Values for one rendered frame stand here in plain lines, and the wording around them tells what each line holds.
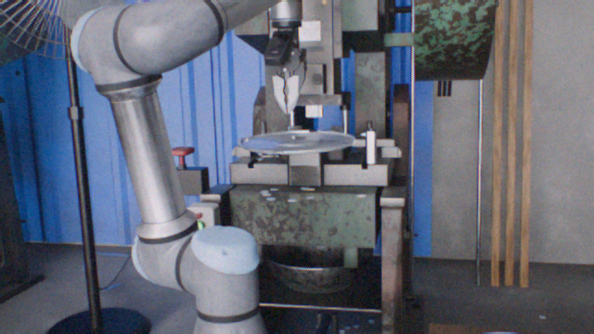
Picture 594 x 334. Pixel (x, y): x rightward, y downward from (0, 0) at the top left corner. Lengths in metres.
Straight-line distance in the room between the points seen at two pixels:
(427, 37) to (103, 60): 0.75
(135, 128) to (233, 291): 0.33
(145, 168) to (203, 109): 1.98
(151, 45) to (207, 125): 2.11
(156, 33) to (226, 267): 0.41
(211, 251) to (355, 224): 0.59
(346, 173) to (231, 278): 0.65
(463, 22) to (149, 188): 0.78
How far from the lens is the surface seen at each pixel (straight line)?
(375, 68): 1.88
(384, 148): 1.70
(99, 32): 1.02
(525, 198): 2.67
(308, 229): 1.56
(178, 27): 0.95
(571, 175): 2.99
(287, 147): 1.42
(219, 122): 3.02
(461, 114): 2.88
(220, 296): 1.05
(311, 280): 1.70
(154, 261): 1.14
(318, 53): 1.65
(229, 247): 1.03
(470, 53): 1.48
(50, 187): 3.50
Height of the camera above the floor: 0.98
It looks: 10 degrees down
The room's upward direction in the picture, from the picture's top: 2 degrees counter-clockwise
